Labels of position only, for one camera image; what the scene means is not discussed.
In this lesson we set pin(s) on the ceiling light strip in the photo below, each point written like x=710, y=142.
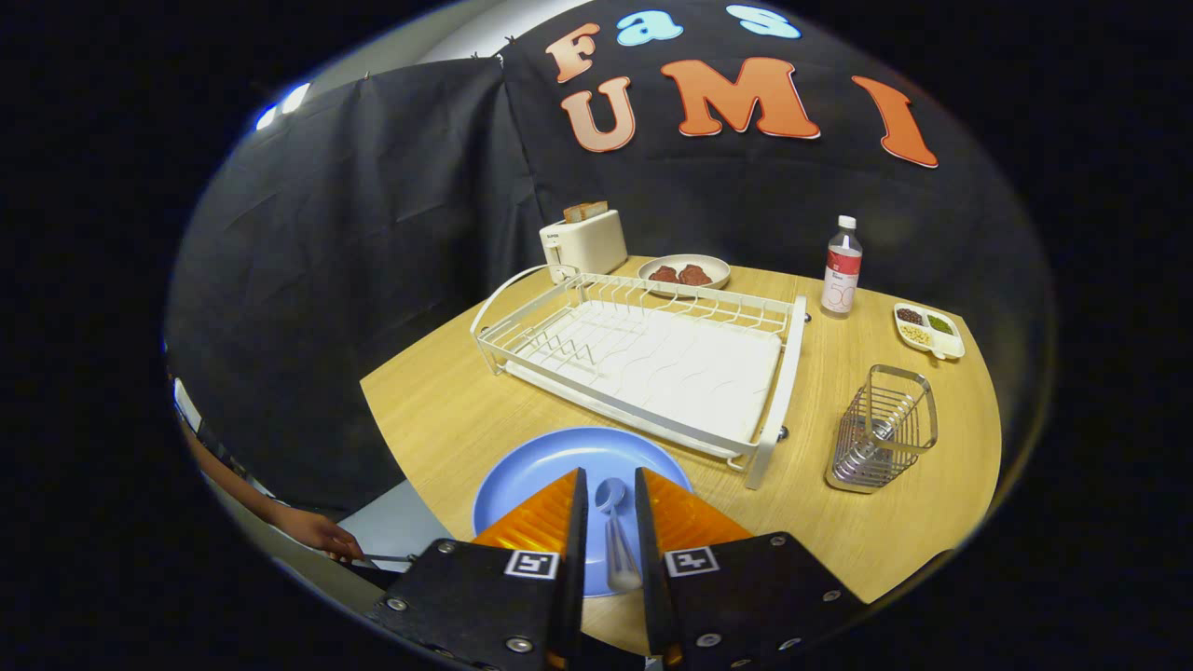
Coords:
x=296, y=96

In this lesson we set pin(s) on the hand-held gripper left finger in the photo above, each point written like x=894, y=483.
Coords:
x=575, y=540

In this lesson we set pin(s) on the blue plate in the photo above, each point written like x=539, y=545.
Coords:
x=531, y=475

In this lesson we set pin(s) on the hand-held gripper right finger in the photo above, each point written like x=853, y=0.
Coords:
x=648, y=559

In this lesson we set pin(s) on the black backdrop cloth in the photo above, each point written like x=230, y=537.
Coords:
x=373, y=233

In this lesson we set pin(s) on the white toaster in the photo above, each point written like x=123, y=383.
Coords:
x=587, y=244

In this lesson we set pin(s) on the toast slice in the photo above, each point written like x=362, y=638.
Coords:
x=585, y=212

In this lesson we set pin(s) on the beige plate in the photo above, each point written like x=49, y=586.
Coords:
x=716, y=269

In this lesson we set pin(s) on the clear bottle with red label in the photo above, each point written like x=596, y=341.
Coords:
x=842, y=280

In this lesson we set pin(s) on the brown meat piece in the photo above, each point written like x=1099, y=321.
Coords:
x=664, y=274
x=694, y=275

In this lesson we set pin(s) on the white divided dish with beans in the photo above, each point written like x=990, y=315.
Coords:
x=951, y=347

